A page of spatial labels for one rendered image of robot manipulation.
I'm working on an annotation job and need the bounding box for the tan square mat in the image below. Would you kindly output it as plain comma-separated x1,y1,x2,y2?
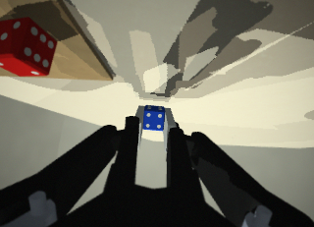
0,0,114,81

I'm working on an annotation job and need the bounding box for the blue die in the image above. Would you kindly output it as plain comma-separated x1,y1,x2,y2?
142,105,165,131

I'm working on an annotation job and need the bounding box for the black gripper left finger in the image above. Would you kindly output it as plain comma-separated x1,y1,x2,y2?
0,105,145,227

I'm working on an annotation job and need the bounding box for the red die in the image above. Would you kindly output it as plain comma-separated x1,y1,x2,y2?
0,17,57,77

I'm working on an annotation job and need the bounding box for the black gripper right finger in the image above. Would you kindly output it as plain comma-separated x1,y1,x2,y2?
163,108,314,227

